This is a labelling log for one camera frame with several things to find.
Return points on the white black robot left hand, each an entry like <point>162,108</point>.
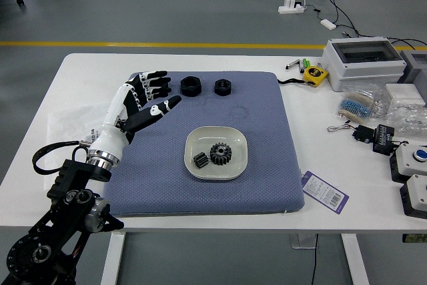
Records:
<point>111,115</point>

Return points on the small black gear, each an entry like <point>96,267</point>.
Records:
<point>201,161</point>

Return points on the big black gear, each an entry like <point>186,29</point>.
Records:
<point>221,155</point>

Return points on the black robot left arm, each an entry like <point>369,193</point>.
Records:
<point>66,198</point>

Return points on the big black hex nut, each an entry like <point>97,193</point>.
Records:
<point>191,86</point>

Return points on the small black hex nut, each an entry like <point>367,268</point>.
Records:
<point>223,87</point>

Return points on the blue push button box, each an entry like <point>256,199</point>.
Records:
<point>408,161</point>

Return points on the dark grey box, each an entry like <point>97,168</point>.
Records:
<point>417,69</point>

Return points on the grey push button box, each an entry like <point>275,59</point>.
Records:
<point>417,196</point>

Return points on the white square dish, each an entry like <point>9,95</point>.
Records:
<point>233,138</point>

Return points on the white table leg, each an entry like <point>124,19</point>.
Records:
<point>355,258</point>
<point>113,258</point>

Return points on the blue-grey quilted mat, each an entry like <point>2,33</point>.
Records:
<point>260,151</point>

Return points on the silver metal piece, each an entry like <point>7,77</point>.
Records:
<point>293,64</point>

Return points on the yellow tape measure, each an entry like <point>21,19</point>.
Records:
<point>315,75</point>

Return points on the white power strip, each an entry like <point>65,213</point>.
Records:
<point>293,8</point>

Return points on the purple white label tag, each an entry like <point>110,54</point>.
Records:
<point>325,192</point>

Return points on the white power adapter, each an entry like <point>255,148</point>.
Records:
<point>328,24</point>

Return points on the bag of blue resistors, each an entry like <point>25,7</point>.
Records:
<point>357,106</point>

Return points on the black electronic module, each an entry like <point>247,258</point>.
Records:
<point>385,139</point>

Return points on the white foam block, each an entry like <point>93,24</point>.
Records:
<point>404,93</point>

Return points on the clear bag of small parts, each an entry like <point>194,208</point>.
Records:
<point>408,118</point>

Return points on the grey table foot bracket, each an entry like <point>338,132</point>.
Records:
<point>302,241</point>

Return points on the grey enclosure box clear lid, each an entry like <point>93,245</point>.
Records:
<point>362,69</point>

